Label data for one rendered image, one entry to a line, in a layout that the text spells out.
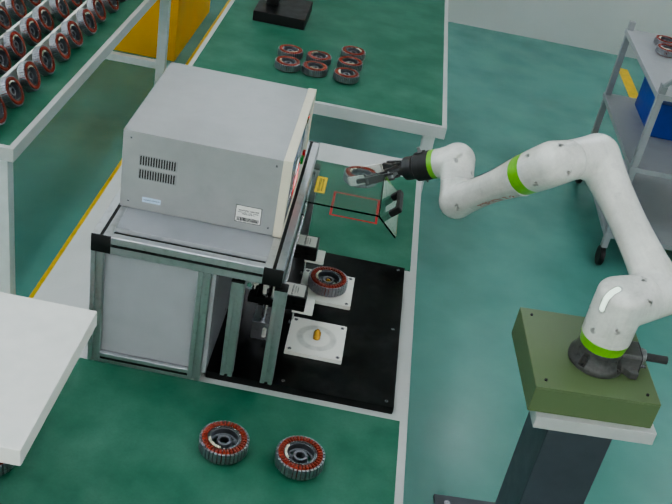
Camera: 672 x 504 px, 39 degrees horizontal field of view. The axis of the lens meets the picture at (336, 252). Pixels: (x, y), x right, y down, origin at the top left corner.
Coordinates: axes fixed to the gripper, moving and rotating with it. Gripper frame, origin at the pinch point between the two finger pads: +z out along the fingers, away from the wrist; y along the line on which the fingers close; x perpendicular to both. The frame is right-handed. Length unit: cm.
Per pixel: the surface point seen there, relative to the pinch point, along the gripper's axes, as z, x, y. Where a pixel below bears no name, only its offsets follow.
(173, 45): 226, -45, -202
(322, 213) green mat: 11.7, 7.5, 11.1
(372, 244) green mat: -6.6, 18.2, 16.5
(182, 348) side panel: -2, 7, 105
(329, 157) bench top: 26.9, -1.5, -26.1
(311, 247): -13, 2, 57
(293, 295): -19, 6, 79
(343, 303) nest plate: -16, 20, 55
